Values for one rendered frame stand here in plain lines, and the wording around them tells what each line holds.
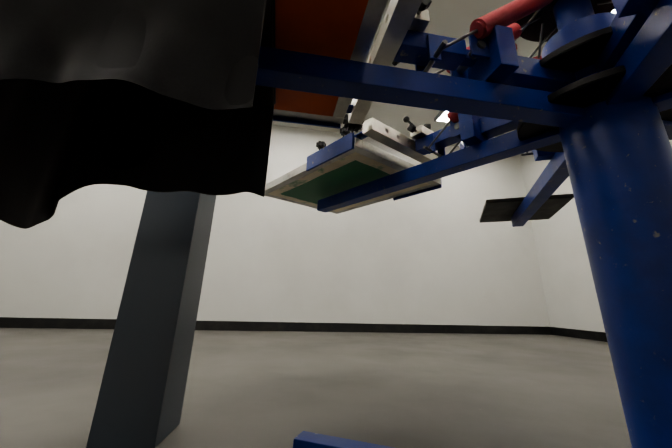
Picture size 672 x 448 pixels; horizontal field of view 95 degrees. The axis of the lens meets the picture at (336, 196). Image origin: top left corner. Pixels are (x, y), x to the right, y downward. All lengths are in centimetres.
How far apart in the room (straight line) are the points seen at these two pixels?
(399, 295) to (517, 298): 190
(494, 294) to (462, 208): 138
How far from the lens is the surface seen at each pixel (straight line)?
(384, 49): 85
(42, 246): 527
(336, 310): 446
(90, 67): 52
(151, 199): 124
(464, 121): 118
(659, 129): 104
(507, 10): 99
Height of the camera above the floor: 40
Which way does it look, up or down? 19 degrees up
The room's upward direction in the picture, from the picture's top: 2 degrees clockwise
